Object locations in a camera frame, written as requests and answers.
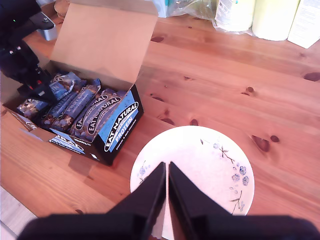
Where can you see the yellow wrapped paper towel pack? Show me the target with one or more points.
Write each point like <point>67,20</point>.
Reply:
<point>272,20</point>

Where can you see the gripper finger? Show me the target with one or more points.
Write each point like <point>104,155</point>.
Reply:
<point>48,96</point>
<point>150,195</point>
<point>26,92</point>
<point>185,195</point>

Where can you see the blue protein snack bar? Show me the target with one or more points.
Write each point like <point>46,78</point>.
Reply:
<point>61,108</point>
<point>81,98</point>
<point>90,111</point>
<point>105,113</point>
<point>68,83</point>

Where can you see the tall white carton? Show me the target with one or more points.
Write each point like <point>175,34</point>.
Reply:
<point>307,25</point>

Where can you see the snack bar carton box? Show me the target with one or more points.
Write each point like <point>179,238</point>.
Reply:
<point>105,42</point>

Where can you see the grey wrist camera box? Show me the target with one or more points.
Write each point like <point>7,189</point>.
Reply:
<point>47,33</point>

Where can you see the white floral ceramic plate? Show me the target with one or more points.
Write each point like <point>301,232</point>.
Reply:
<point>200,162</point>

